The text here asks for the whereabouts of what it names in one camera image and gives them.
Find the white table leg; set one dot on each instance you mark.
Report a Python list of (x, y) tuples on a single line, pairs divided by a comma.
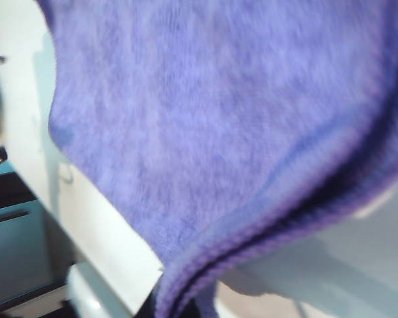
[(96, 295)]

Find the purple microfiber cloth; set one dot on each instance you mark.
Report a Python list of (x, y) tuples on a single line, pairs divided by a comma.
[(219, 116)]

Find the teal drawer cabinet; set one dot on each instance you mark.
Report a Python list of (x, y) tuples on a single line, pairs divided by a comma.
[(16, 258)]

